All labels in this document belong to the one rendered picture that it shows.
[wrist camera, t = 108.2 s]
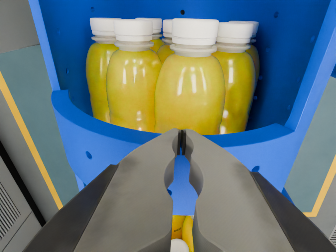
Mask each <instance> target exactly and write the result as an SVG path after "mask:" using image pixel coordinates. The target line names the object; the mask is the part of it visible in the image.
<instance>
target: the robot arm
mask: <svg viewBox="0 0 336 252"><path fill-rule="evenodd" d="M181 147H182V155H183V156H185V158H186V159H187V160H188V161H189V163H190V173H189V182H190V184H191V185H192V186H193V188H194V189H195V191H196V193H197V195H198V199H197V200H196V205H195V212H194V220H193V227H192V236H193V246H194V252H336V245H335V244H334V243H333V242H332V241H331V240H330V239H329V238H328V237H327V236H326V235H325V234H324V233H323V232H322V231H321V230H320V229H319V228H318V227H317V226H316V225H315V224H314V223H313V222H312V221H311V220H310V219H309V218H308V217H307V216H306V215H304V214H303V213H302V212H301V211H300V210H299V209H298V208H297V207H296V206H295V205H294V204H293V203H291V202H290V201H289V200H288V199H287V198H286V197H285V196H284V195H283V194H282V193H281V192H280V191H279V190H277V189H276V188H275V187H274V186H273V185H272V184H271V183H270V182H269V181H268V180H267V179H266V178H264V177H263V176H262V175H261V174H260V173H259V172H251V171H250V170H249V169H248V168H247V167H246V166H245V165H244V164H243V163H241V162H240V161H239V160H238V159H237V158H236V157H234V156H233V155H232V154H231V153H229V152H228V151H226V150H225V149H223V148H222V147H220V146H219V145H217V144H215V143H214V142H212V141H210V140H209V139H207V138H206V137H204V136H202V135H201V134H199V133H197V132H196V131H194V130H191V129H184V130H181V129H177V128H173V129H171V130H169V131H167V132H166V133H164V134H162V135H160V136H158V137H156V138H154V139H153V140H151V141H149V142H147V143H145V144H143V145H142V146H140V147H138V148H136V149H135V150H133V151H132V152H131V153H129V154H128V155H127V156H126V157H125V158H124V159H122V160H121V161H120V162H119V163H118V164H117V165H113V164H111V165H110V166H108V167H107V168H106V169H105V170H104V171H103V172H102V173H101V174H99V175H98V176H97V177H96V178H95V179H94V180H93V181H92V182H91V183H89V184H88V185H87V186H86V187H85V188H84V189H83V190H82V191H80V192H79V193H78V194H77V195H76V196H75V197H74V198H73V199H72V200H70V201H69V202H68V203H67V204H66V205H65V206H64V207H63V208H62V209H60V210H59V211H58V212H57V213H56V214H55V215H54V216H53V217H52V218H51V219H50V220H49V221H48V222H47V223H46V224H45V225H44V226H43V227H42V229H41V230H40V231H39V232H38V233H37V234H36V235H35V237H34V238H33V239H32V240H31V241H30V243H29V244H28V245H27V246H26V248H25V249H24V250H23V252H171V243H172V227H173V209H174V201H173V199H172V197H171V196H170V194H169V192H168V191H167V190H168V188H169V187H170V185H171V184H172V183H173V182H174V173H175V158H176V157H177V156H180V149H181Z"/></svg>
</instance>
